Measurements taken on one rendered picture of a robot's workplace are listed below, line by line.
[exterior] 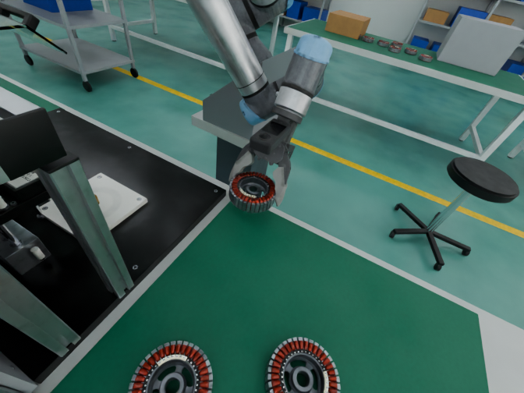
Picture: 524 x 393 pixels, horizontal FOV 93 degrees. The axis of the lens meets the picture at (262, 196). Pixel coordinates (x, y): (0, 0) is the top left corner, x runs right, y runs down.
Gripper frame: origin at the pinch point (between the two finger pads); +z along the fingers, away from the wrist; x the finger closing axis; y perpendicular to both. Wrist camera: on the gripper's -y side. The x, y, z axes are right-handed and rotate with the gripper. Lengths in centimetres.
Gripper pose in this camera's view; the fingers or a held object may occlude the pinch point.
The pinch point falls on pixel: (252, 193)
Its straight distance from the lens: 59.2
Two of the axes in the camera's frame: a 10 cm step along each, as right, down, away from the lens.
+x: -8.7, -4.4, 2.5
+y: 3.3, -1.3, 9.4
